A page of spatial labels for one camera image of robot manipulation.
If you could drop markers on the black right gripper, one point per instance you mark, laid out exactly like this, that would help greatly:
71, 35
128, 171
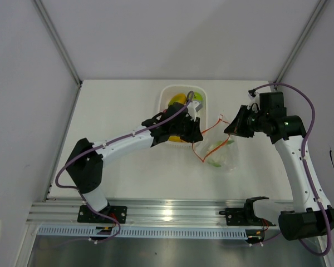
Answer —
237, 127

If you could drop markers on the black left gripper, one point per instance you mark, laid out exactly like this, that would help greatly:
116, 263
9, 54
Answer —
195, 133

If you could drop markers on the clear orange zip bag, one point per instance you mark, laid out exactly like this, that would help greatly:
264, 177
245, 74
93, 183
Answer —
211, 135

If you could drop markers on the yellow green mango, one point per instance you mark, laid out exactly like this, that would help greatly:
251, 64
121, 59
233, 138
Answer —
179, 98

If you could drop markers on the white cauliflower with leaves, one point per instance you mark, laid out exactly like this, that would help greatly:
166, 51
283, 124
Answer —
220, 154

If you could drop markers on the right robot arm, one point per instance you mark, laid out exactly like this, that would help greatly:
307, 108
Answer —
312, 214

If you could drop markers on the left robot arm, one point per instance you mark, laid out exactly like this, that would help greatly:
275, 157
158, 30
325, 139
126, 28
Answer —
88, 159

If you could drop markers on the yellow bell pepper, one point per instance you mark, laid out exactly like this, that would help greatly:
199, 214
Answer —
175, 139

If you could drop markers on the green apple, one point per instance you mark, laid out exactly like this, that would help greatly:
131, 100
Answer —
197, 97

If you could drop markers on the white perforated plastic basket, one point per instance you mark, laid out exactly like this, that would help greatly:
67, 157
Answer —
171, 90

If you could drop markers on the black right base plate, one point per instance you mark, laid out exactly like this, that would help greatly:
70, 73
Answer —
245, 216

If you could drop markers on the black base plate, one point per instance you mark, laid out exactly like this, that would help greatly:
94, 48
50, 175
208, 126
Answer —
119, 213
245, 216

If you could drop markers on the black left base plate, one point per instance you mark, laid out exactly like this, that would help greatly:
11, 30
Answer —
119, 213

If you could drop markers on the right aluminium frame post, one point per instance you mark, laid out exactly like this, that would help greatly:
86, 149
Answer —
303, 37

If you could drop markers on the aluminium frame post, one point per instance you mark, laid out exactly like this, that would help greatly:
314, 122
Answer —
56, 39
303, 37

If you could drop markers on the aluminium mounting rail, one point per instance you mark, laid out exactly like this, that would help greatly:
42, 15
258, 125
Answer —
142, 213

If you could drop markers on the white slotted cable duct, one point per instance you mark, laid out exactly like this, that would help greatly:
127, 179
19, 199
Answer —
144, 232

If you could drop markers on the left aluminium frame post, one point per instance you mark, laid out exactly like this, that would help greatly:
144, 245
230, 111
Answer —
56, 39

